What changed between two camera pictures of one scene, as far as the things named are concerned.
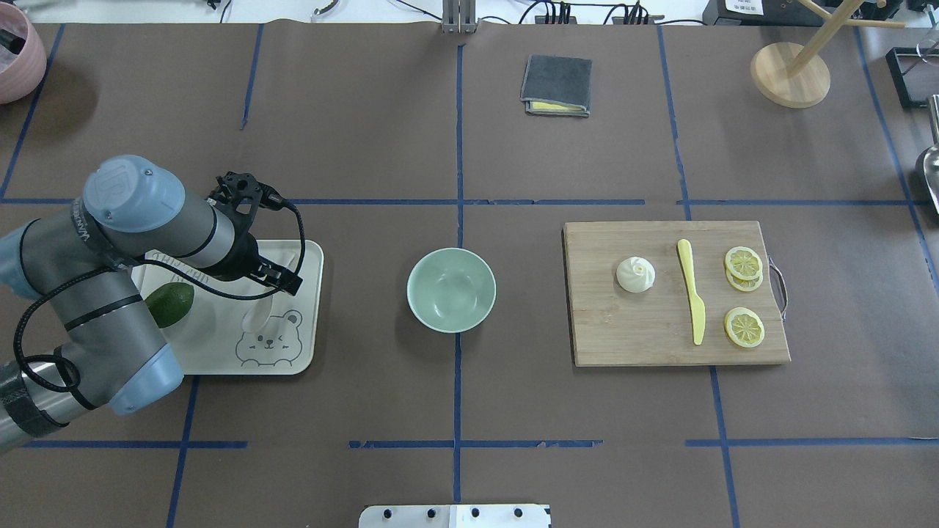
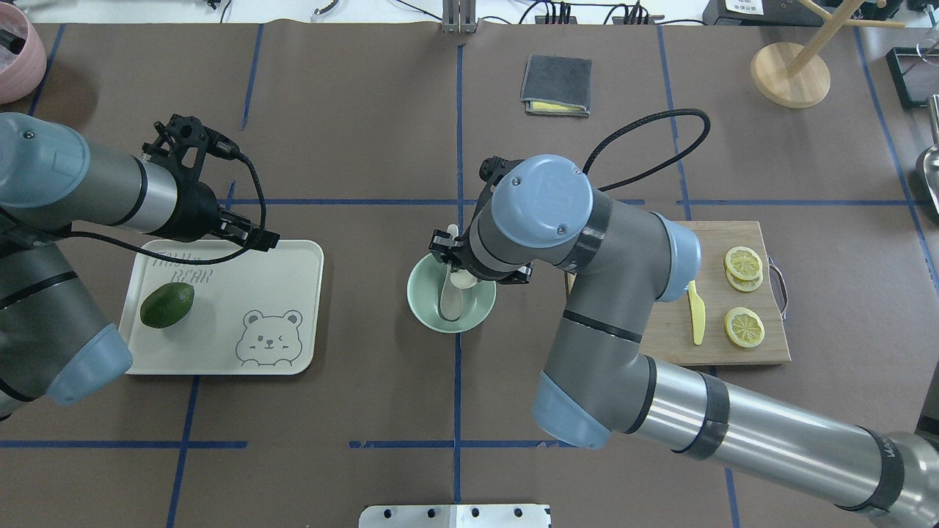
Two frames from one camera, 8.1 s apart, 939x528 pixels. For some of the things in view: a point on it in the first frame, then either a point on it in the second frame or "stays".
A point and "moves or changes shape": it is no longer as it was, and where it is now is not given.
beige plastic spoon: (259, 312) to (450, 296)
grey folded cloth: (557, 86) stays
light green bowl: (451, 290) stays
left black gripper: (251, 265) to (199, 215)
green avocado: (170, 302) stays
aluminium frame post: (459, 17) stays
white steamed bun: (635, 274) moves or changes shape
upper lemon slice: (743, 263) stays
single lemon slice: (744, 327) stays
